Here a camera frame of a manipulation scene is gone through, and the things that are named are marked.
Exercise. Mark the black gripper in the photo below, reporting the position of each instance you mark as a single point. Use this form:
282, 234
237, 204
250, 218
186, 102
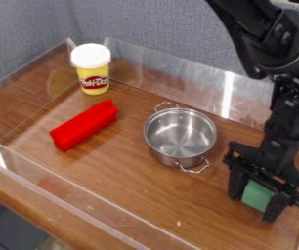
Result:
269, 165

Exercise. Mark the green foam block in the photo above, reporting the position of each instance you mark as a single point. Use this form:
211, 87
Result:
257, 196

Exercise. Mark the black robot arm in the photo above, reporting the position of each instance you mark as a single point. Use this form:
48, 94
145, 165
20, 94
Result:
265, 33

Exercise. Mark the stainless steel pot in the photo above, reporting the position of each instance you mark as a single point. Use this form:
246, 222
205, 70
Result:
181, 136

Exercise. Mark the red foam block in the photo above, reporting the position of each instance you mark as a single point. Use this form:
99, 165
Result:
81, 127

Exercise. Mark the clear acrylic barrier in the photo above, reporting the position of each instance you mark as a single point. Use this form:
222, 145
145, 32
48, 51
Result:
105, 196

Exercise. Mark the yellow play-doh can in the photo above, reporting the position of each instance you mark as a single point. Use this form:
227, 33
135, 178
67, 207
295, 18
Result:
91, 59

